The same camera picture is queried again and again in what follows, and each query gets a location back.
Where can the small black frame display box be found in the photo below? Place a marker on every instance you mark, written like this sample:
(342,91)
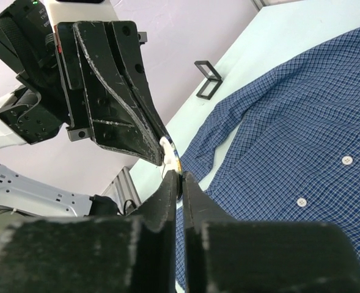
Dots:
(213,79)

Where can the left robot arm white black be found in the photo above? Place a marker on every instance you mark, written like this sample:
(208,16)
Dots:
(21,192)

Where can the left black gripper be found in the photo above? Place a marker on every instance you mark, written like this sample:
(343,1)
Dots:
(79,67)

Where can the aluminium front frame rail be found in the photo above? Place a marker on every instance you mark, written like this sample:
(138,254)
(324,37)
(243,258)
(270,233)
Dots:
(123,192)

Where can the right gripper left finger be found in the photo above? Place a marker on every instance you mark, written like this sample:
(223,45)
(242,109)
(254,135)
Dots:
(134,253)

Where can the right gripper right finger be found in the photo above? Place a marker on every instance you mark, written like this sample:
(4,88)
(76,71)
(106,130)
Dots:
(223,254)

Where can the round blue badge pin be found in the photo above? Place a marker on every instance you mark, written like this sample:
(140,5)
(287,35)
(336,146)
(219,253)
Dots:
(171,162)

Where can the blue plaid button shirt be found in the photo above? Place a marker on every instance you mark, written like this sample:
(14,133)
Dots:
(295,155)

